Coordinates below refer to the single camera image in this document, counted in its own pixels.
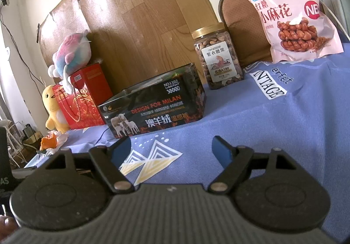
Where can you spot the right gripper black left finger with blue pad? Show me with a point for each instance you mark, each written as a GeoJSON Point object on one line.
{"type": "Point", "coordinates": [95, 171]}

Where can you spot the wooden board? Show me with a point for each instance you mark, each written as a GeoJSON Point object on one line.
{"type": "Point", "coordinates": [133, 40]}

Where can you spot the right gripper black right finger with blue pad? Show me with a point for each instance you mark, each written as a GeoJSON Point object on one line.
{"type": "Point", "coordinates": [239, 162]}

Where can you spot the person's left hand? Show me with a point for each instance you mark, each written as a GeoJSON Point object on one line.
{"type": "Point", "coordinates": [7, 226]}

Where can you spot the pastel unicorn plush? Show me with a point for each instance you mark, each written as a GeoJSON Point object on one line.
{"type": "Point", "coordinates": [73, 54]}

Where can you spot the brown chair back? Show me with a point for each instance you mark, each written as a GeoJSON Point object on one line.
{"type": "Point", "coordinates": [246, 31]}

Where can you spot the white wire rack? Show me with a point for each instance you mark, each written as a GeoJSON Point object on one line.
{"type": "Point", "coordinates": [15, 146]}

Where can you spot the orange peel on tissue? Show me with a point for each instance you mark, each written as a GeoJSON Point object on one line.
{"type": "Point", "coordinates": [51, 143]}

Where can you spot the pink twisted snack bag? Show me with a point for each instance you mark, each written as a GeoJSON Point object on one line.
{"type": "Point", "coordinates": [297, 30]}

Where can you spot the nut jar gold lid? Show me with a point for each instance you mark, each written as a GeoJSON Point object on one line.
{"type": "Point", "coordinates": [218, 57]}

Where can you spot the black printed storage box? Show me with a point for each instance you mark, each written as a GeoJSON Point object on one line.
{"type": "Point", "coordinates": [170, 99]}

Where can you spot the red gift bag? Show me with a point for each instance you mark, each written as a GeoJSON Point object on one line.
{"type": "Point", "coordinates": [90, 89]}

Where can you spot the blue printed tablecloth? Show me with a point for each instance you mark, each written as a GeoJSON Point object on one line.
{"type": "Point", "coordinates": [302, 108]}

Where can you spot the yellow duck plush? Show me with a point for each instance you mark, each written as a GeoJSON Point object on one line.
{"type": "Point", "coordinates": [56, 119]}

